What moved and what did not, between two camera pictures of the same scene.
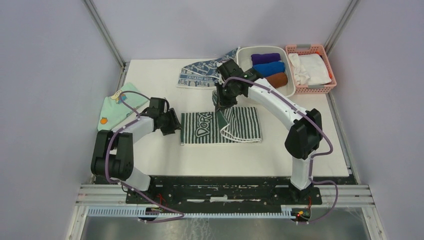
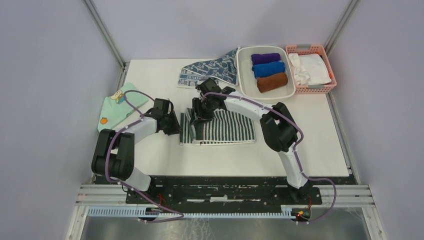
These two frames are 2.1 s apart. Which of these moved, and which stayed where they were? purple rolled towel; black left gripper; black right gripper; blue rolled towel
Moved: black right gripper
Stayed: black left gripper; purple rolled towel; blue rolled towel
